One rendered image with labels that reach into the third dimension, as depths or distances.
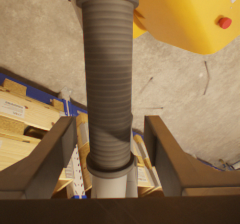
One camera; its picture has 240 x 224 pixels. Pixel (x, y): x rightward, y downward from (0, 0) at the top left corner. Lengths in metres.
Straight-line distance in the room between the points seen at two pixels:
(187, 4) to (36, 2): 1.06
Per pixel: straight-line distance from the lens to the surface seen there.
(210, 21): 0.78
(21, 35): 1.56
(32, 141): 1.16
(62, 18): 1.50
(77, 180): 1.31
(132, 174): 0.19
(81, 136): 1.56
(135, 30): 1.24
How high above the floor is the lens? 1.42
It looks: 41 degrees down
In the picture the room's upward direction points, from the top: 157 degrees clockwise
